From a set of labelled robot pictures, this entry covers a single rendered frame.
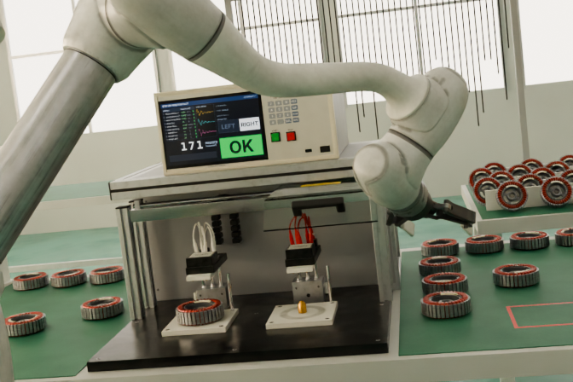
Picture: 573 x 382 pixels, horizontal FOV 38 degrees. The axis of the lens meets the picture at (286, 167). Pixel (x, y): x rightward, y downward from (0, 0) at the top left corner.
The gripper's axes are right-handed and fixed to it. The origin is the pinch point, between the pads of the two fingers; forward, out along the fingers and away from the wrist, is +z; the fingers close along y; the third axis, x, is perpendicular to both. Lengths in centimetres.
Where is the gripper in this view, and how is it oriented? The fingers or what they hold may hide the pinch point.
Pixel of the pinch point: (440, 228)
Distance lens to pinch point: 192.1
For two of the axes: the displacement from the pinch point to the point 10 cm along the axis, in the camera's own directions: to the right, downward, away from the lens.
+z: 4.6, 3.6, 8.1
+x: 1.3, -9.3, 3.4
